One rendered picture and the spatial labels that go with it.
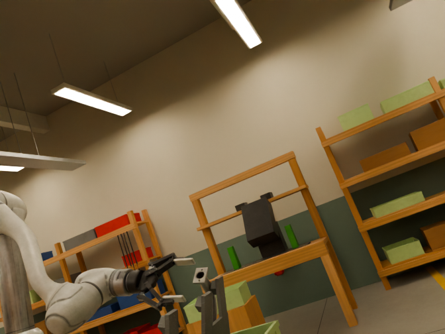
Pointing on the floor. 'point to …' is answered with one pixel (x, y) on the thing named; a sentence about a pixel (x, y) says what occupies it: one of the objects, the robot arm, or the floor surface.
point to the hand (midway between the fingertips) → (186, 279)
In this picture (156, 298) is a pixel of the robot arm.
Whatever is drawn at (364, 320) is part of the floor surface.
